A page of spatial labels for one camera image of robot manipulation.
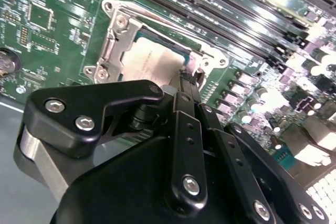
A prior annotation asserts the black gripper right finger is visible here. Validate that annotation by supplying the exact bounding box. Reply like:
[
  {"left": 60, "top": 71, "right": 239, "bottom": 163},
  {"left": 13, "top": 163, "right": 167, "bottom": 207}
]
[{"left": 195, "top": 82, "right": 330, "bottom": 224}]

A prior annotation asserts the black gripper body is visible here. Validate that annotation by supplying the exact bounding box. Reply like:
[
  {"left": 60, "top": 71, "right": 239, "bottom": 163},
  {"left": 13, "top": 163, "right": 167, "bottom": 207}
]
[{"left": 49, "top": 135, "right": 253, "bottom": 224}]

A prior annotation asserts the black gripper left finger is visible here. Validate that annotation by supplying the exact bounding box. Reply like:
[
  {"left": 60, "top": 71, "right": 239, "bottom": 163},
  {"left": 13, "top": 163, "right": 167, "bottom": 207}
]
[{"left": 13, "top": 70, "right": 208, "bottom": 216}]

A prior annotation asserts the silver CPU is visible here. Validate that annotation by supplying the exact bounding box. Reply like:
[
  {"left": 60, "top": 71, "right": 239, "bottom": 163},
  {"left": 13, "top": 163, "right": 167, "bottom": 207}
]
[{"left": 119, "top": 28, "right": 194, "bottom": 82}]

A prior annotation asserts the thin metal locking lever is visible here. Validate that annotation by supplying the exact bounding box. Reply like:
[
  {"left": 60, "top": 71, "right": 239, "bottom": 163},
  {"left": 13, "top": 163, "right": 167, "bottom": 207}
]
[{"left": 117, "top": 5, "right": 215, "bottom": 58}]

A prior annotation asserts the metal socket cover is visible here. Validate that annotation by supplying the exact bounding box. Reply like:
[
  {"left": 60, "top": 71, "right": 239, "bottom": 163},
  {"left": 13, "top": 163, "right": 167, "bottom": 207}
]
[{"left": 104, "top": 8, "right": 211, "bottom": 83}]

